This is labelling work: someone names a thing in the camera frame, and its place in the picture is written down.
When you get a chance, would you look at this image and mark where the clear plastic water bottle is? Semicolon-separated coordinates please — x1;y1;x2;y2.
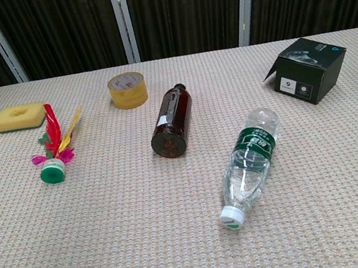
204;105;296;233

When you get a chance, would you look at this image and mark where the yellow packing tape roll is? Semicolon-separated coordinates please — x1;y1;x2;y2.
105;69;150;112

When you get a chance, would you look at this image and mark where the beige woven table cloth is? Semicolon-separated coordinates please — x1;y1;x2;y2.
0;26;358;268

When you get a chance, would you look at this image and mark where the brown amber glass bottle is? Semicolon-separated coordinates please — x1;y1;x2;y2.
143;81;200;161

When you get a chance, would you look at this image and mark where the yellow sponge with green pad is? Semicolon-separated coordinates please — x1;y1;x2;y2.
0;100;49;135

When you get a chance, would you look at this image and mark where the colourful feather shuttlecock green base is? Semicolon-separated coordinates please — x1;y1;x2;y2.
23;98;93;188

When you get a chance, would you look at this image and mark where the black cardboard box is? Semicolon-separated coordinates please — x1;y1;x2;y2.
257;31;354;113

